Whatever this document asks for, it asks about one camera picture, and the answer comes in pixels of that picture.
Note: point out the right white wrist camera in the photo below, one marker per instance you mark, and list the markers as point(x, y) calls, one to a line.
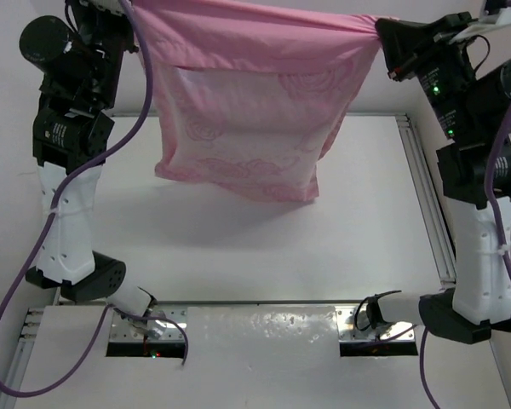
point(494, 15)

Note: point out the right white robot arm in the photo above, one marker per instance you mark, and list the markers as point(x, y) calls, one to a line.
point(476, 183)

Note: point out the aluminium frame rail left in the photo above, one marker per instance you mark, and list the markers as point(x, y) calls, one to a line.
point(24, 348)

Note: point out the pink pillowcase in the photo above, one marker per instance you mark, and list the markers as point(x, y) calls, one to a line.
point(251, 97)

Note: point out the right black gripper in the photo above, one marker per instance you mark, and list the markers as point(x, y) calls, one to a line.
point(410, 44)

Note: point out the metal base plate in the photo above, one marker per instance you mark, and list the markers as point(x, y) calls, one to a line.
point(170, 326)
point(353, 327)

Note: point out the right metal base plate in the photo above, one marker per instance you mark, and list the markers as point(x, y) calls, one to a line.
point(353, 327)

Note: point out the white front cover panel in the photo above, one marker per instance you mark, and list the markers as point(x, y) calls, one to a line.
point(252, 358)

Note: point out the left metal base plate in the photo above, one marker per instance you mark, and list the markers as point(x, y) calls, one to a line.
point(170, 326)

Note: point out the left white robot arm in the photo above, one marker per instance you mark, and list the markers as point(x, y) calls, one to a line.
point(115, 229)

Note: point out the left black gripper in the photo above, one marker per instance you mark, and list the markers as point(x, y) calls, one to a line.
point(77, 10)

